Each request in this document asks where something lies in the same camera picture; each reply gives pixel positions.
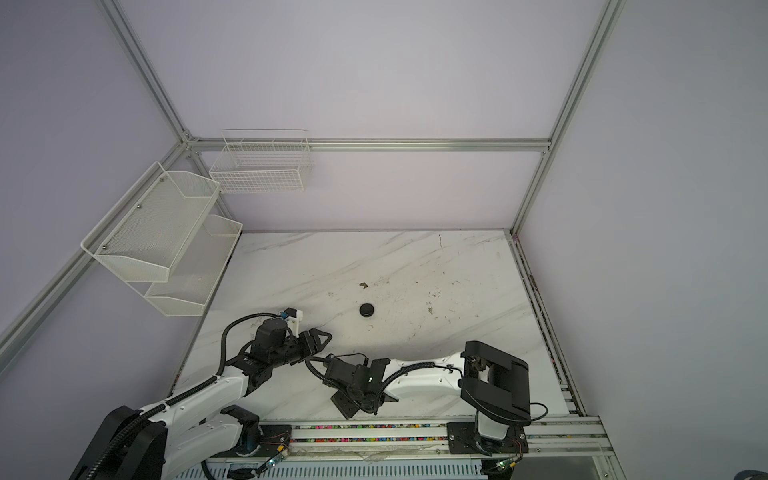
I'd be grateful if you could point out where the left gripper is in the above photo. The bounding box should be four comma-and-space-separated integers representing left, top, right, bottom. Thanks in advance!
270, 327, 331, 369

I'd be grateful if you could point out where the upper white mesh shelf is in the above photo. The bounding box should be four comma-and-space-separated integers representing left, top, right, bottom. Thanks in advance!
80, 162, 221, 283

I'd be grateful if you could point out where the aluminium frame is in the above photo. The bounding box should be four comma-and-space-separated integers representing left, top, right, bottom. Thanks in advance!
1, 1, 625, 376

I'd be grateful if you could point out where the black earbud charging case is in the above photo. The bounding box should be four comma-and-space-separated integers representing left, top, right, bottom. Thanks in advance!
359, 303, 375, 318

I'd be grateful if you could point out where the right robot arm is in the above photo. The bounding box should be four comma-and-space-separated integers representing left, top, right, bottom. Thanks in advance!
304, 341, 549, 457

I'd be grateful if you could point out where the lower white mesh shelf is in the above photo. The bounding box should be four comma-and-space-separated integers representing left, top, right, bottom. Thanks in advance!
144, 215, 242, 317

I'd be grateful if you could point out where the white mesh shelf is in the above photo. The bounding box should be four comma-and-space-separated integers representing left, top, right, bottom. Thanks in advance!
80, 162, 221, 283
144, 215, 242, 317

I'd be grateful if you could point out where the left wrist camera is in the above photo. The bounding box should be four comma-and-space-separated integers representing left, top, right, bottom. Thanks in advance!
280, 308, 303, 337

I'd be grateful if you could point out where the white wire basket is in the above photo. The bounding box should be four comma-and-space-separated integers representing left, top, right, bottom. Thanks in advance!
209, 129, 313, 194

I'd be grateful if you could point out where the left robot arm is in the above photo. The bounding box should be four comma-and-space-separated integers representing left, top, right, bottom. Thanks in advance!
71, 308, 333, 479

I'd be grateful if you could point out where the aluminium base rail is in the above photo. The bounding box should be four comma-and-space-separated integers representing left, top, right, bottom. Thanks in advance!
113, 415, 625, 480

